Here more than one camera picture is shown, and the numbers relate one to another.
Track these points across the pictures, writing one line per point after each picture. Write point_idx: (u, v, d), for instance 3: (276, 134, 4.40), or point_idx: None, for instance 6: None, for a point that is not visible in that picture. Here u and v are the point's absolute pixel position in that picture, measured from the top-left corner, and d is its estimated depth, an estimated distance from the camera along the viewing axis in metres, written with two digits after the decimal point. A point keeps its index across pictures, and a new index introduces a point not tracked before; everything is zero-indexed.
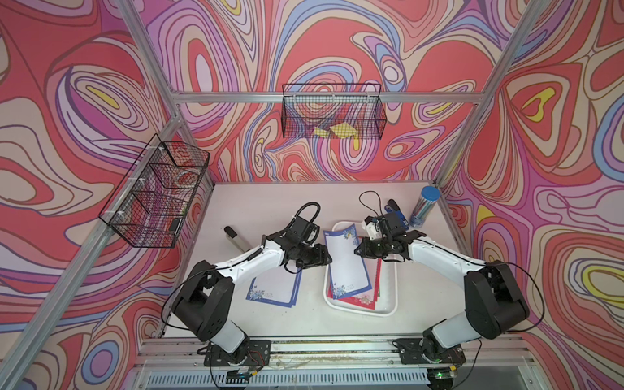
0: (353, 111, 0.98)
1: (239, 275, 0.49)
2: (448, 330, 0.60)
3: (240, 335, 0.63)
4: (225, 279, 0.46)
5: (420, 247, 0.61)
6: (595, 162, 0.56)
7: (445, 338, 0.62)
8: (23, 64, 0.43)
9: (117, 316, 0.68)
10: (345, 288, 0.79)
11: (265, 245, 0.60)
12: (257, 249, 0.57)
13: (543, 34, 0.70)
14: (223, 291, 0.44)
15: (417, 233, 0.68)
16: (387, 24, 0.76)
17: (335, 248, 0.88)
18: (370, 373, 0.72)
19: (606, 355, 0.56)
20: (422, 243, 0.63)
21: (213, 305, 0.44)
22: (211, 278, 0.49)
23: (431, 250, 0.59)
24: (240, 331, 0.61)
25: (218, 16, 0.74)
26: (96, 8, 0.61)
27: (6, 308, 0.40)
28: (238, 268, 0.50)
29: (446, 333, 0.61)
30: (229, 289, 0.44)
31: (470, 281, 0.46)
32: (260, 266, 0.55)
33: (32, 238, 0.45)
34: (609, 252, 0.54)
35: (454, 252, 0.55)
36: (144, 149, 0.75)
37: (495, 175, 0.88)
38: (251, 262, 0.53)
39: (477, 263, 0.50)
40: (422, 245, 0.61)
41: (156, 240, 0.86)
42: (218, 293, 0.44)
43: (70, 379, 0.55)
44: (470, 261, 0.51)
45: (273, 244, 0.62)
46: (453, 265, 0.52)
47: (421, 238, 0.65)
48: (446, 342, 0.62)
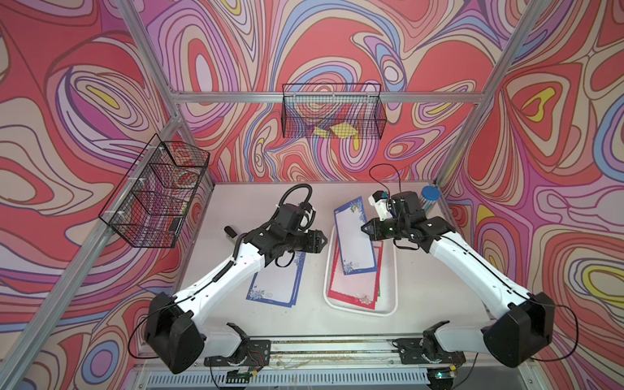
0: (353, 111, 0.98)
1: (202, 305, 0.43)
2: (456, 338, 0.58)
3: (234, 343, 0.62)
4: (184, 315, 0.40)
5: (450, 251, 0.51)
6: (595, 162, 0.56)
7: (450, 343, 0.61)
8: (23, 64, 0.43)
9: (117, 316, 0.68)
10: (353, 266, 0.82)
11: (236, 257, 0.51)
12: (225, 265, 0.49)
13: (543, 34, 0.70)
14: (181, 330, 0.39)
15: (445, 226, 0.56)
16: (387, 24, 0.76)
17: (345, 223, 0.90)
18: (370, 373, 0.72)
19: (607, 355, 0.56)
20: (453, 248, 0.51)
21: (173, 345, 0.40)
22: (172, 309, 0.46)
23: (465, 260, 0.49)
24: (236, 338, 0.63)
25: (218, 16, 0.74)
26: (96, 8, 0.61)
27: (6, 308, 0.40)
28: (203, 293, 0.44)
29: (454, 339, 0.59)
30: (190, 326, 0.39)
31: (510, 317, 0.40)
32: (231, 283, 0.48)
33: (32, 238, 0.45)
34: (608, 252, 0.54)
35: (494, 270, 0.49)
36: (144, 149, 0.75)
37: (495, 175, 0.88)
38: (219, 281, 0.46)
39: (520, 294, 0.43)
40: (452, 249, 0.51)
41: (156, 240, 0.86)
42: (176, 334, 0.39)
43: (70, 379, 0.55)
44: (511, 289, 0.44)
45: (250, 246, 0.54)
46: (487, 285, 0.45)
47: (452, 242, 0.53)
48: (448, 345, 0.62)
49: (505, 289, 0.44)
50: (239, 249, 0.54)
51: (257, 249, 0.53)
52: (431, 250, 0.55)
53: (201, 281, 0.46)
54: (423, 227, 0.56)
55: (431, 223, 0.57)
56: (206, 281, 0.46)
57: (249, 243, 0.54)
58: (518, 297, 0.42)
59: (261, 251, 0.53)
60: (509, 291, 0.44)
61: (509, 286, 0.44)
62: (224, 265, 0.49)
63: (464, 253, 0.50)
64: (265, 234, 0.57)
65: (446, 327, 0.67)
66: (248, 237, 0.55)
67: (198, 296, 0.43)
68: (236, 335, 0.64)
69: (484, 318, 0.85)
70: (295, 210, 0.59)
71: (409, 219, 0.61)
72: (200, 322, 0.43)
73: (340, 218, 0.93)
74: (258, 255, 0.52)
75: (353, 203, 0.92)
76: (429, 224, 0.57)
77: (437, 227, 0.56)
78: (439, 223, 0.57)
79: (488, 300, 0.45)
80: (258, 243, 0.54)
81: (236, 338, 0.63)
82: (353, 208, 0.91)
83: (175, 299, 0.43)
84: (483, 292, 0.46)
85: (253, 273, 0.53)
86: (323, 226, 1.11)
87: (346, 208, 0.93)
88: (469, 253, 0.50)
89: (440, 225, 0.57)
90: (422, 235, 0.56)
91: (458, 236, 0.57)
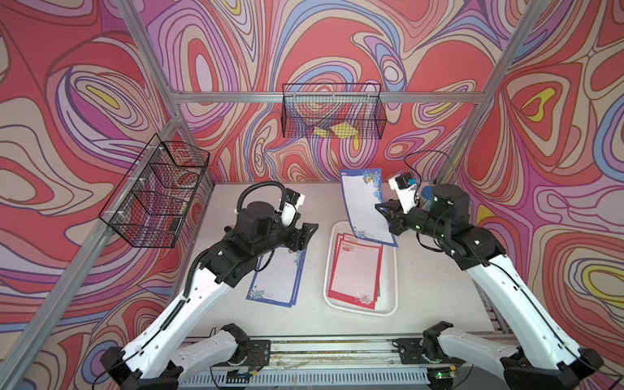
0: (353, 111, 0.98)
1: (152, 358, 0.38)
2: (464, 351, 0.57)
3: (231, 348, 0.62)
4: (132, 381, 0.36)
5: (497, 283, 0.42)
6: (595, 162, 0.56)
7: (454, 352, 0.60)
8: (23, 64, 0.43)
9: (117, 316, 0.68)
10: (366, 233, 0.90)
11: (188, 292, 0.43)
12: (175, 305, 0.42)
13: (543, 34, 0.69)
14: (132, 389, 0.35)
15: (494, 245, 0.45)
16: (387, 24, 0.76)
17: (354, 188, 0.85)
18: (369, 373, 0.72)
19: (607, 355, 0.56)
20: (503, 280, 0.42)
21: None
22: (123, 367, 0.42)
23: (513, 297, 0.41)
24: (231, 343, 0.63)
25: (218, 16, 0.74)
26: (96, 8, 0.61)
27: (6, 308, 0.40)
28: (152, 346, 0.39)
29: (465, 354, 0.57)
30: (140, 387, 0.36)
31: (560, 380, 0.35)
32: (186, 324, 0.41)
33: (32, 238, 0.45)
34: (608, 252, 0.54)
35: (543, 314, 0.40)
36: (144, 149, 0.75)
37: (495, 175, 0.88)
38: (170, 327, 0.40)
39: (573, 352, 0.37)
40: (501, 281, 0.42)
41: (156, 240, 0.86)
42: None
43: (70, 379, 0.55)
44: (562, 343, 0.38)
45: (206, 274, 0.45)
46: (538, 334, 0.39)
47: (500, 270, 0.43)
48: (450, 351, 0.61)
49: (556, 342, 0.38)
50: (191, 279, 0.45)
51: (214, 277, 0.44)
52: (467, 270, 0.47)
53: (151, 328, 0.40)
54: (468, 242, 0.46)
55: (478, 238, 0.46)
56: (156, 328, 0.40)
57: (205, 266, 0.45)
58: (570, 356, 0.37)
59: (218, 279, 0.44)
60: (559, 344, 0.38)
61: (560, 338, 0.38)
62: (176, 304, 0.42)
63: (515, 289, 0.42)
64: (227, 252, 0.47)
65: (454, 337, 0.62)
66: (204, 261, 0.46)
67: (147, 351, 0.38)
68: (231, 342, 0.63)
69: (484, 318, 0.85)
70: (258, 214, 0.46)
71: (449, 229, 0.49)
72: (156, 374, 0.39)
73: (347, 182, 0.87)
74: (214, 285, 0.43)
75: (366, 173, 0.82)
76: (475, 240, 0.46)
77: (486, 246, 0.45)
78: (487, 239, 0.46)
79: (527, 344, 0.40)
80: (217, 266, 0.45)
81: (231, 344, 0.62)
82: (366, 179, 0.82)
83: (123, 357, 0.38)
84: (522, 335, 0.41)
85: (218, 301, 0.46)
86: (323, 226, 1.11)
87: (357, 175, 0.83)
88: (520, 288, 0.42)
89: (487, 240, 0.46)
90: (465, 252, 0.45)
91: (509, 262, 0.44)
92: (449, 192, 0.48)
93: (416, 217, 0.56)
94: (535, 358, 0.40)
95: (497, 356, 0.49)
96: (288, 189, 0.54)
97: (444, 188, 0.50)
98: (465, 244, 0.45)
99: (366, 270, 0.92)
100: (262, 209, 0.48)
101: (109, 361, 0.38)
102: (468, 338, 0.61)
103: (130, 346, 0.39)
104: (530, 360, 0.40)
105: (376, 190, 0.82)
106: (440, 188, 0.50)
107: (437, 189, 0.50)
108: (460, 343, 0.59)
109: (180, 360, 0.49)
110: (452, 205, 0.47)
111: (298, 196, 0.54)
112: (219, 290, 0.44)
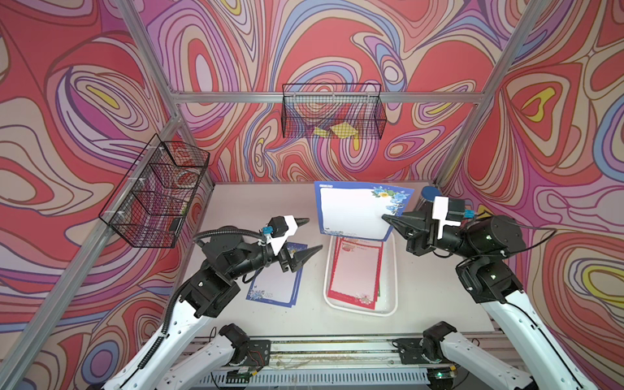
0: (353, 111, 0.98)
1: None
2: (470, 364, 0.56)
3: (227, 354, 0.62)
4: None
5: (514, 321, 0.42)
6: (595, 162, 0.56)
7: (459, 361, 0.60)
8: (23, 64, 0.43)
9: (117, 316, 0.68)
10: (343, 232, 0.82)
11: (167, 328, 0.42)
12: (153, 341, 0.42)
13: (543, 34, 0.70)
14: None
15: (509, 279, 0.44)
16: (387, 24, 0.76)
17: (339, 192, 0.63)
18: (369, 373, 0.72)
19: (607, 355, 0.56)
20: (520, 318, 0.42)
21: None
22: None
23: (530, 336, 0.40)
24: (228, 346, 0.63)
25: (218, 16, 0.74)
26: (96, 8, 0.61)
27: (6, 308, 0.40)
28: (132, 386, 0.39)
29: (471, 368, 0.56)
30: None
31: None
32: (166, 361, 0.41)
33: (32, 238, 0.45)
34: (609, 252, 0.54)
35: (563, 355, 0.39)
36: (144, 149, 0.75)
37: (495, 175, 0.88)
38: (149, 365, 0.40)
39: None
40: (517, 319, 0.42)
41: (156, 240, 0.86)
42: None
43: (70, 379, 0.55)
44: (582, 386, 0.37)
45: (185, 308, 0.44)
46: (554, 375, 0.38)
47: (516, 308, 0.42)
48: (451, 355, 0.62)
49: (574, 385, 0.37)
50: (171, 314, 0.44)
51: (193, 310, 0.43)
52: (481, 302, 0.46)
53: (131, 366, 0.40)
54: (483, 275, 0.45)
55: (496, 274, 0.45)
56: (134, 366, 0.40)
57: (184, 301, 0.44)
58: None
59: (197, 314, 0.43)
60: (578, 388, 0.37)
61: (579, 381, 0.38)
62: (154, 339, 0.42)
63: (532, 327, 0.41)
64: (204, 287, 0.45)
65: (460, 348, 0.61)
66: (184, 293, 0.45)
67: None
68: (228, 348, 0.63)
69: (484, 317, 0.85)
70: (223, 246, 0.42)
71: (476, 267, 0.45)
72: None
73: (332, 192, 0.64)
74: (194, 319, 0.43)
75: (382, 187, 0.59)
76: (491, 273, 0.45)
77: (502, 282, 0.44)
78: (504, 272, 0.45)
79: (543, 379, 0.40)
80: (197, 299, 0.44)
81: (228, 349, 0.62)
82: (379, 193, 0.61)
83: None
84: (539, 371, 0.40)
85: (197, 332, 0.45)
86: None
87: (365, 188, 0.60)
88: (538, 326, 0.41)
89: (505, 275, 0.45)
90: (481, 287, 0.45)
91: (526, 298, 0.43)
92: (509, 236, 0.40)
93: (451, 237, 0.46)
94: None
95: (511, 383, 0.48)
96: (273, 221, 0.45)
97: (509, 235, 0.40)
98: (481, 278, 0.44)
99: (366, 270, 0.92)
100: (227, 239, 0.43)
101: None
102: (475, 351, 0.59)
103: (107, 385, 0.39)
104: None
105: (393, 205, 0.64)
106: (500, 225, 0.40)
107: (496, 229, 0.40)
108: (469, 357, 0.57)
109: (166, 385, 0.48)
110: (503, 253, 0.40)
111: (288, 225, 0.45)
112: (199, 322, 0.43)
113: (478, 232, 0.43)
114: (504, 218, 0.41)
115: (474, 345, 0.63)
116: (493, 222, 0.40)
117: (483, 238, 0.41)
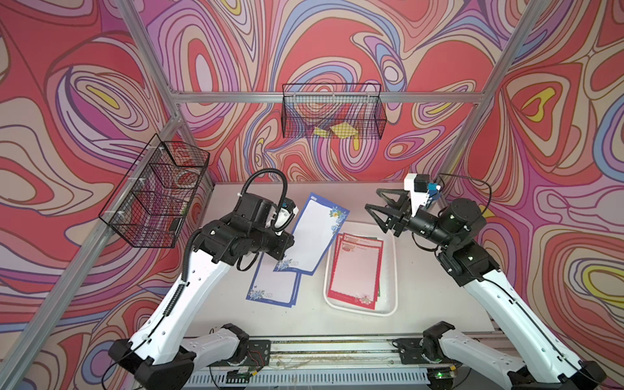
0: (353, 111, 0.98)
1: (162, 346, 0.37)
2: (467, 357, 0.57)
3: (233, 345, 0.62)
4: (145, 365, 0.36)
5: (493, 297, 0.44)
6: (595, 162, 0.56)
7: (457, 356, 0.60)
8: (23, 63, 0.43)
9: (117, 316, 0.68)
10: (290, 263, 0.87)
11: (186, 277, 0.41)
12: (175, 291, 0.40)
13: (543, 34, 0.70)
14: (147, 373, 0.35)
15: (487, 260, 0.48)
16: (387, 24, 0.76)
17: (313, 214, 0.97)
18: (369, 373, 0.72)
19: (606, 354, 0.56)
20: (498, 294, 0.44)
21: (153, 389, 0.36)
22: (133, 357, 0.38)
23: (510, 312, 0.43)
24: (234, 336, 0.65)
25: (218, 16, 0.74)
26: (96, 8, 0.61)
27: (6, 308, 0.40)
28: (158, 333, 0.38)
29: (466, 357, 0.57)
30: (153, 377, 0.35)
31: None
32: (191, 306, 0.41)
33: (32, 238, 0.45)
34: (609, 251, 0.54)
35: (541, 327, 0.41)
36: (144, 149, 0.75)
37: (495, 175, 0.88)
38: (175, 312, 0.39)
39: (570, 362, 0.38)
40: (496, 296, 0.44)
41: (156, 240, 0.86)
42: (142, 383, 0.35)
43: (70, 379, 0.55)
44: (562, 355, 0.39)
45: (201, 255, 0.43)
46: (535, 346, 0.40)
47: (495, 285, 0.45)
48: (452, 353, 0.61)
49: (555, 354, 0.39)
50: (188, 263, 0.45)
51: (210, 257, 0.42)
52: (463, 284, 0.49)
53: (155, 317, 0.39)
54: (462, 258, 0.48)
55: (472, 256, 0.48)
56: (160, 315, 0.39)
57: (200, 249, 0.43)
58: (571, 369, 0.38)
59: (215, 259, 0.42)
60: (559, 357, 0.39)
61: (559, 350, 0.39)
62: (176, 288, 0.41)
63: (510, 302, 0.43)
64: (219, 231, 0.44)
65: (457, 342, 0.61)
66: (198, 242, 0.44)
67: (156, 338, 0.38)
68: (232, 338, 0.63)
69: (484, 318, 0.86)
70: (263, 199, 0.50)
71: (452, 249, 0.50)
72: (167, 362, 0.39)
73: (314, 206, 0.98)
74: (213, 266, 0.42)
75: (336, 208, 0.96)
76: (469, 255, 0.49)
77: (480, 262, 0.48)
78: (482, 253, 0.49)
79: (530, 358, 0.41)
80: (212, 246, 0.43)
81: (235, 340, 0.63)
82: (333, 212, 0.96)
83: (131, 347, 0.37)
84: (522, 346, 0.42)
85: (217, 281, 0.44)
86: None
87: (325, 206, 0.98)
88: (515, 301, 0.44)
89: (483, 257, 0.48)
90: (461, 270, 0.48)
91: (501, 275, 0.46)
92: (469, 214, 0.46)
93: (422, 222, 0.53)
94: (537, 370, 0.40)
95: (505, 369, 0.49)
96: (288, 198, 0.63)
97: (473, 211, 0.46)
98: (460, 261, 0.48)
99: (366, 270, 0.92)
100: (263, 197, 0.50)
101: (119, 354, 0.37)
102: (471, 344, 0.59)
103: (136, 335, 0.38)
104: (535, 374, 0.41)
105: (335, 225, 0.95)
106: (460, 205, 0.47)
107: (456, 208, 0.46)
108: (459, 347, 0.60)
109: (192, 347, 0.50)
110: (464, 229, 0.46)
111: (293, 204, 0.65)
112: (217, 270, 0.42)
113: (444, 216, 0.49)
114: (465, 200, 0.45)
115: (468, 339, 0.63)
116: (452, 203, 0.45)
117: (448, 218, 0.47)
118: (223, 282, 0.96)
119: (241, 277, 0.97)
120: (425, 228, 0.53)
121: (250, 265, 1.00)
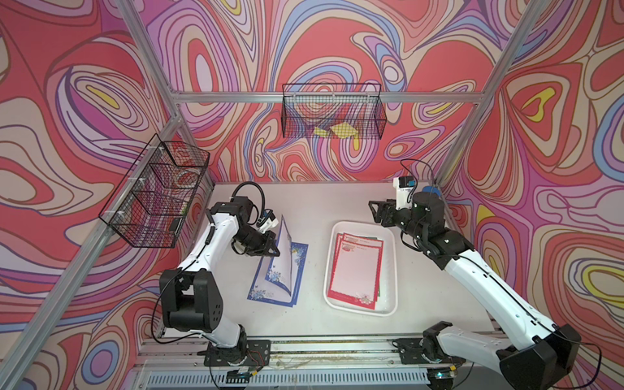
0: (353, 111, 0.98)
1: (209, 261, 0.48)
2: (464, 349, 0.57)
3: (236, 329, 0.65)
4: (202, 270, 0.46)
5: (469, 273, 0.48)
6: (595, 162, 0.56)
7: (454, 351, 0.60)
8: (23, 64, 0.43)
9: (117, 316, 0.68)
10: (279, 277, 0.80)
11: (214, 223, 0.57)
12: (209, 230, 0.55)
13: (543, 34, 0.70)
14: (204, 283, 0.43)
15: (463, 242, 0.52)
16: (387, 24, 0.76)
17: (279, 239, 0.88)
18: (369, 373, 0.72)
19: (608, 355, 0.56)
20: (474, 270, 0.48)
21: (204, 299, 0.44)
22: (184, 279, 0.47)
23: (485, 285, 0.46)
24: (236, 326, 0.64)
25: (218, 16, 0.74)
26: (96, 8, 0.61)
27: (6, 308, 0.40)
28: (204, 255, 0.49)
29: (457, 346, 0.59)
30: (210, 278, 0.44)
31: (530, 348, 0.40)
32: (222, 242, 0.54)
33: (32, 238, 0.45)
34: (609, 252, 0.54)
35: (516, 296, 0.44)
36: (144, 149, 0.75)
37: (495, 175, 0.88)
38: (212, 242, 0.52)
39: (544, 326, 0.40)
40: (471, 271, 0.48)
41: (156, 240, 0.86)
42: (200, 288, 0.43)
43: (70, 379, 0.55)
44: (535, 319, 0.41)
45: (219, 215, 0.59)
46: (509, 314, 0.42)
47: (469, 260, 0.49)
48: (448, 348, 0.62)
49: (529, 319, 0.41)
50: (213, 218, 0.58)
51: (227, 215, 0.59)
52: (445, 268, 0.52)
53: (196, 249, 0.50)
54: (439, 241, 0.53)
55: (448, 238, 0.53)
56: (201, 245, 0.51)
57: (217, 213, 0.60)
58: (545, 331, 0.40)
59: (232, 214, 0.60)
60: (533, 322, 0.41)
61: (533, 315, 0.42)
62: (210, 229, 0.55)
63: (484, 276, 0.47)
64: (227, 204, 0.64)
65: (452, 335, 0.63)
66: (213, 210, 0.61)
67: (201, 259, 0.48)
68: (236, 325, 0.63)
69: (484, 318, 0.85)
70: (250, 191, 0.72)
71: (426, 232, 0.56)
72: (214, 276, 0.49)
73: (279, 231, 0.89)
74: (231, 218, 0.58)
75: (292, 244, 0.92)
76: (447, 239, 0.53)
77: (456, 244, 0.52)
78: (458, 238, 0.53)
79: (509, 329, 0.43)
80: (225, 210, 0.61)
81: (236, 327, 0.65)
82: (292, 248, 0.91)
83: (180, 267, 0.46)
84: (500, 318, 0.44)
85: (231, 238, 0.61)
86: (323, 226, 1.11)
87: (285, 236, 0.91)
88: (489, 275, 0.47)
89: (458, 240, 0.53)
90: (439, 251, 0.52)
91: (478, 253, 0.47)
92: (427, 198, 0.55)
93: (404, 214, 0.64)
94: (515, 341, 0.42)
95: (495, 348, 0.50)
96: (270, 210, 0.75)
97: (427, 196, 0.56)
98: (438, 244, 0.52)
99: (366, 270, 0.92)
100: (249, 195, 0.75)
101: (170, 277, 0.44)
102: (467, 335, 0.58)
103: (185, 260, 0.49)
104: (514, 344, 0.42)
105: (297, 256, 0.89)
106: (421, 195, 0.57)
107: (415, 197, 0.57)
108: (452, 335, 0.63)
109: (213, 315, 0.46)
110: (427, 212, 0.54)
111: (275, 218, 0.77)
112: (232, 226, 0.59)
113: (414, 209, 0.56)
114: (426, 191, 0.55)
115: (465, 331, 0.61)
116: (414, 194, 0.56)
117: (415, 208, 0.56)
118: (223, 281, 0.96)
119: (241, 277, 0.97)
120: (405, 220, 0.63)
121: (251, 265, 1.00)
